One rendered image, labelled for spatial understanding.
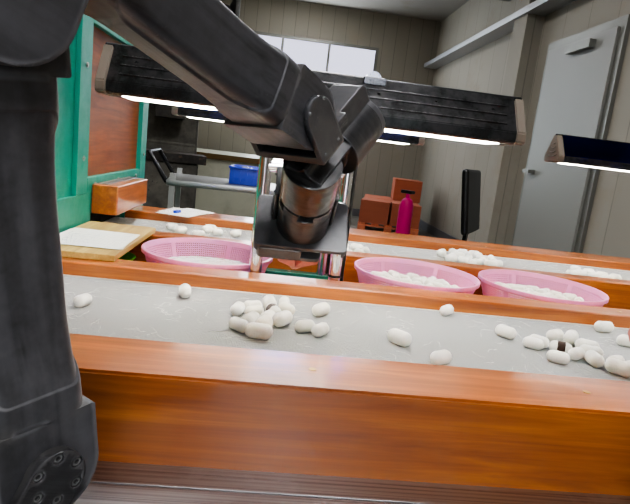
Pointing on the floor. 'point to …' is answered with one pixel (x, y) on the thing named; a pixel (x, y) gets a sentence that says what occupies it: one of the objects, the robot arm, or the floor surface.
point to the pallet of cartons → (370, 208)
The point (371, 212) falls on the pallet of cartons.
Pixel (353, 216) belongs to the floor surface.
